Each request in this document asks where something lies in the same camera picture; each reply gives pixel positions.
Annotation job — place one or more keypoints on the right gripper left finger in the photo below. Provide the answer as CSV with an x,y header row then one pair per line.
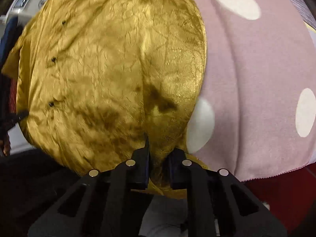
x,y
110,203

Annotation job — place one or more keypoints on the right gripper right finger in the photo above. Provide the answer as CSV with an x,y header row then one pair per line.
x,y
218,204

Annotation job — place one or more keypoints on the mustard yellow satin jacket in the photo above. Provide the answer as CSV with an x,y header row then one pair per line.
x,y
99,78

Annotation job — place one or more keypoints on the red cloth item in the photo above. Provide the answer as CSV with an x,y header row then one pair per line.
x,y
291,197

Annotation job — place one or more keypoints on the pink polka dot blanket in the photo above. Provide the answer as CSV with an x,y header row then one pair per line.
x,y
255,115

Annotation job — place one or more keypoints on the white storage box with logo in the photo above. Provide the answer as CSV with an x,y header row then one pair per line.
x,y
24,10

